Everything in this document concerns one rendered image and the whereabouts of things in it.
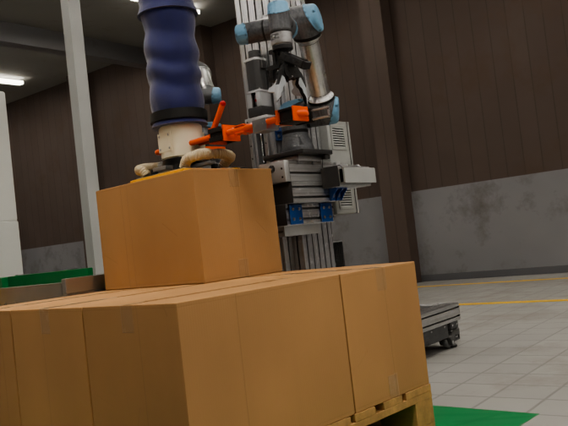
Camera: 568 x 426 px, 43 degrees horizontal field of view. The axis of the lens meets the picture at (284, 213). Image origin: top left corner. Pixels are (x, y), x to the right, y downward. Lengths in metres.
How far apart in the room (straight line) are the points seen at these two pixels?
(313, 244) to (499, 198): 5.25
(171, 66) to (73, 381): 1.31
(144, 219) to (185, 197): 0.25
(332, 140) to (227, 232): 1.15
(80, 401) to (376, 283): 0.91
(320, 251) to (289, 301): 1.55
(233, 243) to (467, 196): 6.21
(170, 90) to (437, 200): 6.27
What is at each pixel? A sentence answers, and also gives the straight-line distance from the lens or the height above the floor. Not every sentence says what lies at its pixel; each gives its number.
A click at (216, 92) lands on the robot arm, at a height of 1.38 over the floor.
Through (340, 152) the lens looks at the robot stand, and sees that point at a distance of 3.63.
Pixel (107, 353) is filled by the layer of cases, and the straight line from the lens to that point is 1.91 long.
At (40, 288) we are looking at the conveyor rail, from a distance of 3.11.
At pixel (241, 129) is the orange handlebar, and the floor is 1.07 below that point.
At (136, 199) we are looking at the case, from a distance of 2.77.
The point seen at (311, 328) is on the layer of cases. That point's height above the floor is 0.41.
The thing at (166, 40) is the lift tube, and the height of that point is 1.47.
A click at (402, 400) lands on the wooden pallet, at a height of 0.12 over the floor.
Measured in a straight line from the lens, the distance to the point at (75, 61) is 6.60.
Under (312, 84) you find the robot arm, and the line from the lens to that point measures 3.10.
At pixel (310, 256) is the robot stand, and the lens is 3.39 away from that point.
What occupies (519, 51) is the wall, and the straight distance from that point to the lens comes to 8.54.
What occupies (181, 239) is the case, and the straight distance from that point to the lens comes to 2.58.
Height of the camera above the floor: 0.65
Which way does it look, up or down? 2 degrees up
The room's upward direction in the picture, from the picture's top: 7 degrees counter-clockwise
